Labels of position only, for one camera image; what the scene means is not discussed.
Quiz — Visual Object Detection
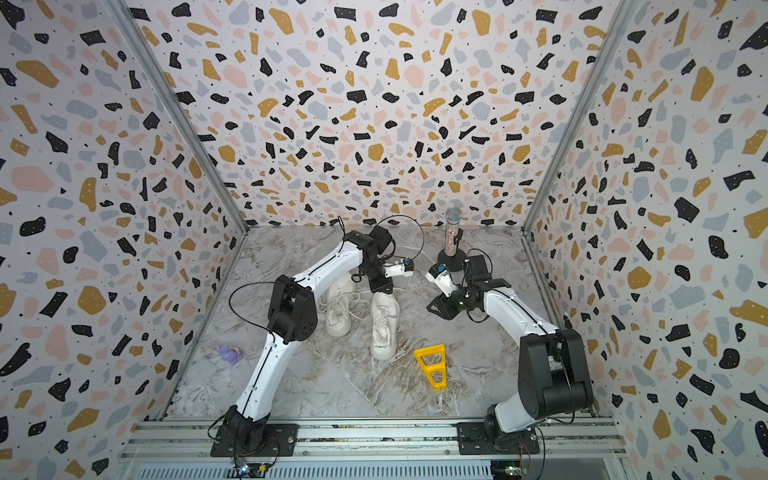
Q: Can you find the white knit sneaker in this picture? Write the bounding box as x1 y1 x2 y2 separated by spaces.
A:
320 272 360 337
370 292 400 361

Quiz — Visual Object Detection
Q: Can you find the sneaker white shoelace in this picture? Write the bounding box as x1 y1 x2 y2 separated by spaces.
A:
359 239 445 343
317 291 368 320

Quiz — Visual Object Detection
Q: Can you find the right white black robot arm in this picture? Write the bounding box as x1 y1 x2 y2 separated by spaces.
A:
426 255 594 440

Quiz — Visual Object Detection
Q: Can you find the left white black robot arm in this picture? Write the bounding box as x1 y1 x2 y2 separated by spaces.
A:
215 226 414 453

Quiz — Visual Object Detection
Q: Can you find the sprinkle tube on black base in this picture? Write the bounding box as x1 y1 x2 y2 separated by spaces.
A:
438 207 466 272

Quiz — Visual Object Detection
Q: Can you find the yellow plastic triangular stand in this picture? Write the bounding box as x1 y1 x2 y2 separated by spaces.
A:
413 344 447 392

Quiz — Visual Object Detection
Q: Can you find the purple toy figure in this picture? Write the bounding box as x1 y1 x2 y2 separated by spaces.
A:
215 344 243 366

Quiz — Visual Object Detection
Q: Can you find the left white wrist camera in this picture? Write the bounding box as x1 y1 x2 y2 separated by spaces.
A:
384 258 415 278

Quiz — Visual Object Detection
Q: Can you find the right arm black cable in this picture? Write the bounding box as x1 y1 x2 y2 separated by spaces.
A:
461 247 595 480

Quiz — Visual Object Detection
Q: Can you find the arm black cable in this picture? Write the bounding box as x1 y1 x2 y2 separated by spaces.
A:
461 247 595 480
206 214 426 480

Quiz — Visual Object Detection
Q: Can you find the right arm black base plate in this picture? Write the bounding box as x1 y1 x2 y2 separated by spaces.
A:
455 422 540 455

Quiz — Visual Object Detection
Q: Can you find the front aluminium rail frame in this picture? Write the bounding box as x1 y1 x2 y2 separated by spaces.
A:
116 416 635 479

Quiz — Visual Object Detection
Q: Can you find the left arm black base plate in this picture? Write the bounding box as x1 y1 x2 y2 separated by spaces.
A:
210 423 299 458

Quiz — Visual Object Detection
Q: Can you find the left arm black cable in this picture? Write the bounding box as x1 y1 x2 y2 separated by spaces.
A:
206 214 426 480

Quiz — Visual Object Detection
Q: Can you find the left aluminium corner post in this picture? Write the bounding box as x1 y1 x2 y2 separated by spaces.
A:
103 0 248 233

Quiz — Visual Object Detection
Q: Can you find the aluminium corner post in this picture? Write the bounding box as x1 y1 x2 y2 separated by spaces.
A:
521 0 639 236
103 0 248 233

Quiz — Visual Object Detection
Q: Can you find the right aluminium corner post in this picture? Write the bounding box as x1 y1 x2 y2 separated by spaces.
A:
521 0 639 236

